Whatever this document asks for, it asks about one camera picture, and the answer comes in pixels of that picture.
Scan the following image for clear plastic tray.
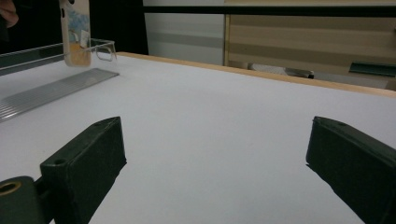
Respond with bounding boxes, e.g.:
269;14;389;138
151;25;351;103
0;37;120;123

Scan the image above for patterned beige orange phone case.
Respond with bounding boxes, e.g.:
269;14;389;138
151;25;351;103
58;0;92;68

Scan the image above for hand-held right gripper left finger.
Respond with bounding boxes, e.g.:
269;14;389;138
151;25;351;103
39;116;128;224

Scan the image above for black horizontal frame bar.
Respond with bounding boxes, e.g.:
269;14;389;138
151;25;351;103
143;6;396;19

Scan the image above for white cabinet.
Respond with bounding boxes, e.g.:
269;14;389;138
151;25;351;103
143;0;226;66

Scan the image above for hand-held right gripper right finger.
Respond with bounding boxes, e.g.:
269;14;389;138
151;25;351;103
305;116;396;224

